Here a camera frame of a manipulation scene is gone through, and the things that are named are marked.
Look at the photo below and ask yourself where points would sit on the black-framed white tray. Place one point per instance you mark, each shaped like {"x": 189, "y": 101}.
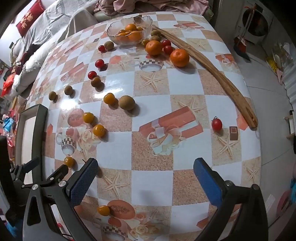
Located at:
{"x": 29, "y": 139}

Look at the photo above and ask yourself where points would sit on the small brown round fruit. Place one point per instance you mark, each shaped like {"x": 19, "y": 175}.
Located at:
{"x": 145, "y": 42}
{"x": 52, "y": 95}
{"x": 68, "y": 90}
{"x": 96, "y": 81}
{"x": 155, "y": 33}
{"x": 108, "y": 45}

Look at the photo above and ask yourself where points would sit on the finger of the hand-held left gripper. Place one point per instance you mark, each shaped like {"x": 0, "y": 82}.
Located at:
{"x": 57, "y": 174}
{"x": 27, "y": 166}

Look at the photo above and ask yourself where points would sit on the grey striped blanket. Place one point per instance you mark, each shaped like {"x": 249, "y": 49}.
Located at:
{"x": 55, "y": 18}

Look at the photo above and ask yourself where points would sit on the mandarin orange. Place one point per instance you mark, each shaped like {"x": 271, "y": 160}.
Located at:
{"x": 134, "y": 37}
{"x": 153, "y": 47}
{"x": 122, "y": 37}
{"x": 180, "y": 58}

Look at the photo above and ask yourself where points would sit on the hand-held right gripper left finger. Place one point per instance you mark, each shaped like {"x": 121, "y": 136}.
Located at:
{"x": 83, "y": 183}

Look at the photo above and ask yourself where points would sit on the clear glass bowl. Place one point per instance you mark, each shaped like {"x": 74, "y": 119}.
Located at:
{"x": 115, "y": 27}

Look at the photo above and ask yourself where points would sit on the cherry tomato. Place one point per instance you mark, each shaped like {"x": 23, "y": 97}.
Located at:
{"x": 168, "y": 49}
{"x": 101, "y": 48}
{"x": 100, "y": 63}
{"x": 166, "y": 42}
{"x": 92, "y": 74}
{"x": 216, "y": 124}

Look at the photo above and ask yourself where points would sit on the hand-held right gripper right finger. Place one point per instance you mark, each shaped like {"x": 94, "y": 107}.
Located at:
{"x": 208, "y": 183}

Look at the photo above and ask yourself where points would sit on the dark red clothes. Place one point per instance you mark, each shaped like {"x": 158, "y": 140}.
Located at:
{"x": 24, "y": 56}

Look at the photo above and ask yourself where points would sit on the beige cloth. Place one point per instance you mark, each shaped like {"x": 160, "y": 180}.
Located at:
{"x": 79, "y": 23}

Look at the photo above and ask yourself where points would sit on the large brown round fruit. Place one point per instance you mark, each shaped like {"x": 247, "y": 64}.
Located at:
{"x": 126, "y": 102}

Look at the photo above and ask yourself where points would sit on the white quilt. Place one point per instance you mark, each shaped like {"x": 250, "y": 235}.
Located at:
{"x": 30, "y": 64}

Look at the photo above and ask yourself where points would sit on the long curved wooden stick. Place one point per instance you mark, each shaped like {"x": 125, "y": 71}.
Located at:
{"x": 208, "y": 64}

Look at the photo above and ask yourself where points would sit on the pile of colourful packets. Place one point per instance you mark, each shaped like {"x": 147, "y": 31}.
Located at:
{"x": 8, "y": 125}

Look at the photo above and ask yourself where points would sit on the red embroidered pillow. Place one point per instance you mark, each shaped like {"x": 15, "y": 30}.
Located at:
{"x": 30, "y": 17}

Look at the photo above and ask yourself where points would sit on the pink clothes pile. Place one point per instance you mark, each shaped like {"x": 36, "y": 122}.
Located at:
{"x": 143, "y": 5}

